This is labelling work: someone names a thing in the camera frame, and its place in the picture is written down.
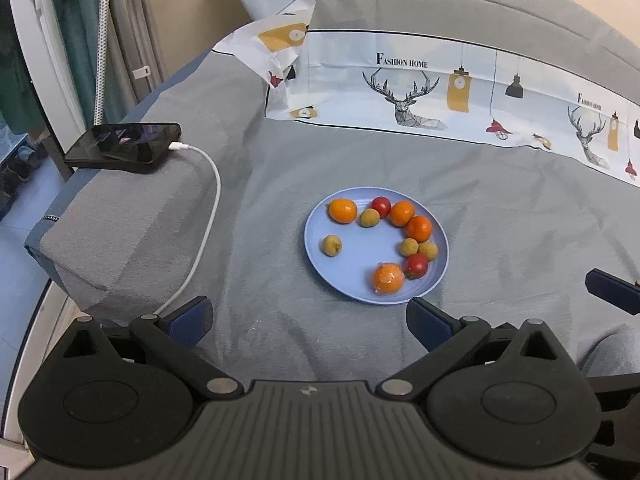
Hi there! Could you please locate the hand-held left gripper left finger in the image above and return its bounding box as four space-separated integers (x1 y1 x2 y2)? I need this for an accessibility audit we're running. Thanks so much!
59 296 246 402

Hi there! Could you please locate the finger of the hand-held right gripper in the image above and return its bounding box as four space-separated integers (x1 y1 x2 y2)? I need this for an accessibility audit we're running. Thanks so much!
585 268 640 317

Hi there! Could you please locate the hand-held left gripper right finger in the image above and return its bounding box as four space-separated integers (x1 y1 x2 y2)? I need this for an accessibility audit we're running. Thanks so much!
375 297 567 402

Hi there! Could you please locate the plastic orange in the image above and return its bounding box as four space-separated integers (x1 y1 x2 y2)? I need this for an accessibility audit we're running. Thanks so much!
371 262 405 296

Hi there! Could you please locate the blue plate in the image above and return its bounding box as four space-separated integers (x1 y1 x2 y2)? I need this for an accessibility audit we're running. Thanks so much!
304 186 449 306

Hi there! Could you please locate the small orange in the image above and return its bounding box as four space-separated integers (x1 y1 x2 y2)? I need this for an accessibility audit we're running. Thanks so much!
406 215 433 243
389 200 416 227
328 198 358 224

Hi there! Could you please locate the grey bed sheet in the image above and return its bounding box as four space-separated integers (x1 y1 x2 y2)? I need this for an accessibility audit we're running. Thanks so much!
25 45 640 391

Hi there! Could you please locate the black smartphone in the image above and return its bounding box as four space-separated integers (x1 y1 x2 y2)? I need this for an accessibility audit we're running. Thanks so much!
63 122 182 175

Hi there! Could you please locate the pair of dark shoes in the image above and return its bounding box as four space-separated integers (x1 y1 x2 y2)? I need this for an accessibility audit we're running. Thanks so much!
0 142 48 211

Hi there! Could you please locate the grey quilt with printed lining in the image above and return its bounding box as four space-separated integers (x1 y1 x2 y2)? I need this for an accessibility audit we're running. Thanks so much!
210 0 640 183

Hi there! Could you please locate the grey curtain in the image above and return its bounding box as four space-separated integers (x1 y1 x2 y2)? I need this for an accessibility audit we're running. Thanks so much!
107 0 168 106

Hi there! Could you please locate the teal hanging cloth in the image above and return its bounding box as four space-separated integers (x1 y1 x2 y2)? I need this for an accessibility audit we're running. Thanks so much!
47 0 103 123

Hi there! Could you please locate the white charging cable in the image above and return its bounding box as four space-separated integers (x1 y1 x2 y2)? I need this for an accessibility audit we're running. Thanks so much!
150 142 222 317

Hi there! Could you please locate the white bed frame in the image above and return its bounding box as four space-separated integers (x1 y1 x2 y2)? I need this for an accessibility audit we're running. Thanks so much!
0 280 76 461

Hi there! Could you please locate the speckled black and white cord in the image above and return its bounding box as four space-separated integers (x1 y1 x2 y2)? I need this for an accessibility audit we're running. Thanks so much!
92 0 112 126

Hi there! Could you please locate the white door frame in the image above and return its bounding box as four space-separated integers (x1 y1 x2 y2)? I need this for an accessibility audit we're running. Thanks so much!
5 0 86 136

